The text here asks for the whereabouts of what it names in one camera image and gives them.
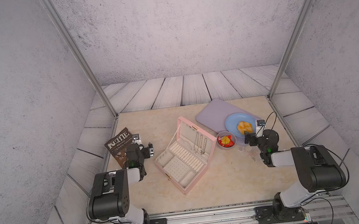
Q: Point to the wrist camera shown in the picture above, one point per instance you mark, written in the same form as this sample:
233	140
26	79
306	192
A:
136	139
260	123

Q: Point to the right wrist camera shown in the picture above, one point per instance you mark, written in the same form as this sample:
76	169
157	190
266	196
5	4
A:
260	123

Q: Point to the red yellow snack packet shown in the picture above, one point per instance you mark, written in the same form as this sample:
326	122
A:
226	141

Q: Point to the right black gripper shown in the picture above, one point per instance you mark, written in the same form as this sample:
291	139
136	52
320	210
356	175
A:
253	138

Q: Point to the right metal frame post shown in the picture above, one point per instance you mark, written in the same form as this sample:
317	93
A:
299	24

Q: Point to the brown kettle chips bag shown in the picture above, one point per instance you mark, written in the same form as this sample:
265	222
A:
118	144

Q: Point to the metal frame post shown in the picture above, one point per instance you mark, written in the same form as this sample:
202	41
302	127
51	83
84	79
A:
299	24
67	37

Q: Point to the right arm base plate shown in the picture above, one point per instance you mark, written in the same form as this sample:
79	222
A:
272	215

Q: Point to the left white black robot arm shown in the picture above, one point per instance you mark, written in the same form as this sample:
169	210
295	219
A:
109	200

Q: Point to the left metal frame post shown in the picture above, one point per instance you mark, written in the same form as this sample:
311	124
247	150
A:
67	37

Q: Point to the purple bowl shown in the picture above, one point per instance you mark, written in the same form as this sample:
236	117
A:
223	133

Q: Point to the lavender cutting board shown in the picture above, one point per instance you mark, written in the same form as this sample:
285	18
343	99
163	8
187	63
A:
221	116

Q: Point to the yellow bread roll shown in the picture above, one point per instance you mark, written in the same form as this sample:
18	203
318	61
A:
245	128

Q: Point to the pink jewelry box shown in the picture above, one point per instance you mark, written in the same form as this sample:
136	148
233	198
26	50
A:
187	156

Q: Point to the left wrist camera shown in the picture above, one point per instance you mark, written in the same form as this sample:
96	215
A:
136	139

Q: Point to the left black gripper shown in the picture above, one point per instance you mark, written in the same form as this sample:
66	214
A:
147	154

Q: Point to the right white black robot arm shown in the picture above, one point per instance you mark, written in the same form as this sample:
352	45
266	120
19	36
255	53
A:
316	168

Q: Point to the blue plate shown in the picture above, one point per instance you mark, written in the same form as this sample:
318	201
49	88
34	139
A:
232	121

